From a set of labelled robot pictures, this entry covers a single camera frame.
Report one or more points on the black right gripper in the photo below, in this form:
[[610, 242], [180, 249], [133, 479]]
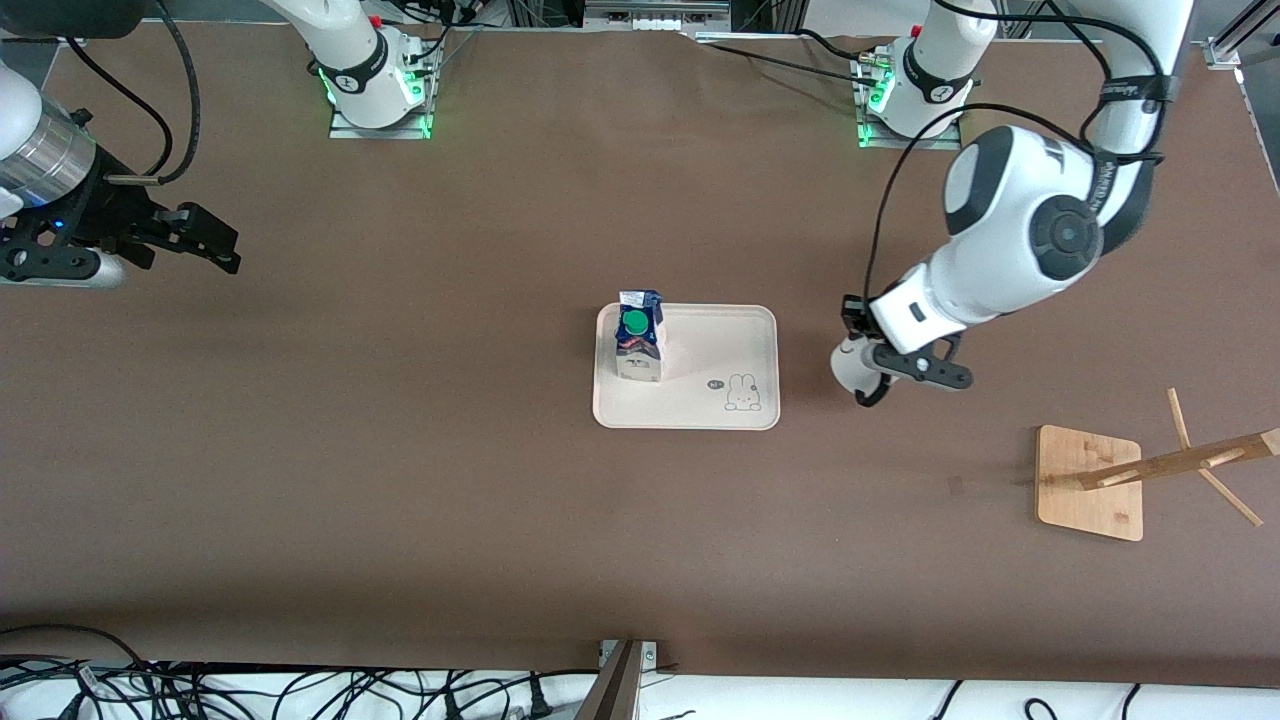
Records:
[[103, 217]]

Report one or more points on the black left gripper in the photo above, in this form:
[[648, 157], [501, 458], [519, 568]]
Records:
[[853, 312]]

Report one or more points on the white smiley mug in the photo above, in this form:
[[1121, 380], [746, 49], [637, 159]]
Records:
[[850, 365]]

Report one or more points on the blue white milk carton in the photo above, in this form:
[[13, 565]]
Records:
[[640, 350]]

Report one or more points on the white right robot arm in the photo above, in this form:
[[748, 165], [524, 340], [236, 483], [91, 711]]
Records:
[[360, 60]]

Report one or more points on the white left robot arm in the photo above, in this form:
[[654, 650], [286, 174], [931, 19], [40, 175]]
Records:
[[1020, 220]]

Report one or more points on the cream tray with rabbit print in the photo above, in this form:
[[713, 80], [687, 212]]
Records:
[[710, 350]]

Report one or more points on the wooden mug rack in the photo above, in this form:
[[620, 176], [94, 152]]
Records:
[[1085, 500]]

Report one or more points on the white power strip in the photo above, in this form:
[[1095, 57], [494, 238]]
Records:
[[655, 15]]

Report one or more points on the dark metal bar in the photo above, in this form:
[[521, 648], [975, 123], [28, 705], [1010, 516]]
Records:
[[615, 695]]

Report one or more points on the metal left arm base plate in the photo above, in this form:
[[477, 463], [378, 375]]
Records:
[[910, 143]]

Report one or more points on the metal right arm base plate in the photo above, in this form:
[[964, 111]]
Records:
[[380, 132]]

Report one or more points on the small metal table bracket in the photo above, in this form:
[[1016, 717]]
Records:
[[648, 655]]

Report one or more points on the aluminium frame profile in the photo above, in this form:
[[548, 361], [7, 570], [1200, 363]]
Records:
[[1222, 55]]

